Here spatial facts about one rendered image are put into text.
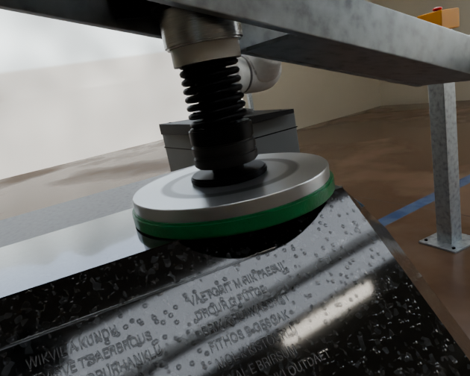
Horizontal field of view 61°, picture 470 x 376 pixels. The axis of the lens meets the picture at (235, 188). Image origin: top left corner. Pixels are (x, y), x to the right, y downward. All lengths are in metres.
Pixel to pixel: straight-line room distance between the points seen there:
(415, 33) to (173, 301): 0.42
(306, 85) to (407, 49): 6.65
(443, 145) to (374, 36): 1.61
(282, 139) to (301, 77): 5.58
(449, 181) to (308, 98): 5.27
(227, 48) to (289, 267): 0.21
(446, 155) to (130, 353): 1.89
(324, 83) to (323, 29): 7.02
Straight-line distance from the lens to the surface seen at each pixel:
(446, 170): 2.11
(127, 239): 0.40
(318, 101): 7.35
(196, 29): 0.39
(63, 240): 0.46
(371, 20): 0.50
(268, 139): 1.52
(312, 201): 0.37
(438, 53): 0.60
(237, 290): 0.35
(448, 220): 2.19
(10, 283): 0.39
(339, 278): 0.38
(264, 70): 1.67
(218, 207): 0.34
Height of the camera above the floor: 0.94
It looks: 14 degrees down
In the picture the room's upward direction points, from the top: 11 degrees counter-clockwise
